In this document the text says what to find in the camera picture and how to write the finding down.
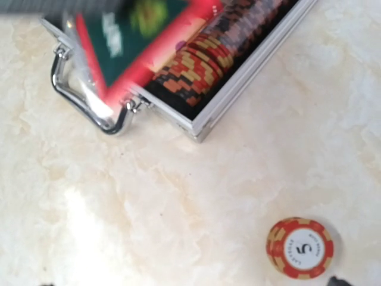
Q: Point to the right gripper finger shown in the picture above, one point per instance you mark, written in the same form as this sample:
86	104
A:
334	281

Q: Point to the chip row right in case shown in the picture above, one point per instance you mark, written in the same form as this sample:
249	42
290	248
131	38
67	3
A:
208	57

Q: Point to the aluminium poker case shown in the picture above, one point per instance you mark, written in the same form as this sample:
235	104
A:
208	112

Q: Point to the triangular all-in button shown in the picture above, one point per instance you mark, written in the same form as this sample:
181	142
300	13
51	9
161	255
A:
129	46

